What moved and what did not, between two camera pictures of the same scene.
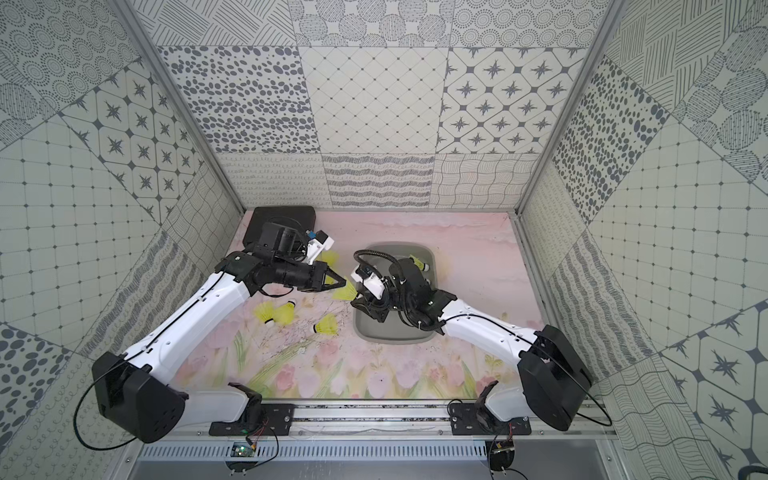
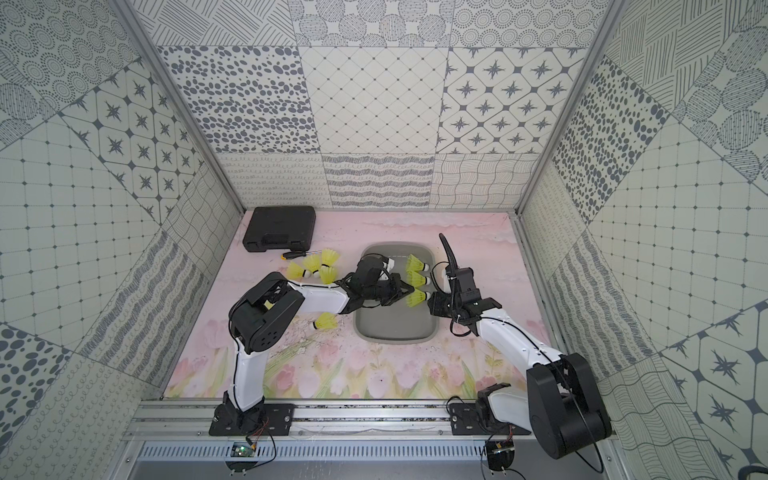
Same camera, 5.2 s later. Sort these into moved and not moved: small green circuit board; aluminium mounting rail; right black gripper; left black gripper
Moved: left black gripper; right black gripper
Not moved: small green circuit board; aluminium mounting rail
